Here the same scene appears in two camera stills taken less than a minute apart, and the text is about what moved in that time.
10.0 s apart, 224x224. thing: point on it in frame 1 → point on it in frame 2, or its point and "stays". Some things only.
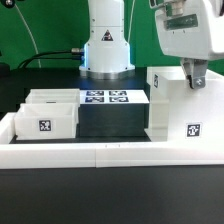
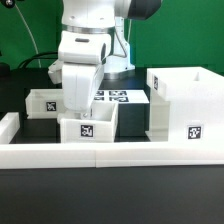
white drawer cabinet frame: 180,113 stays
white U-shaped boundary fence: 34,155 stays
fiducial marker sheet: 113,97 stays
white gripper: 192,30 → 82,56
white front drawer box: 46,120 → 102,127
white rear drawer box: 54,96 stays
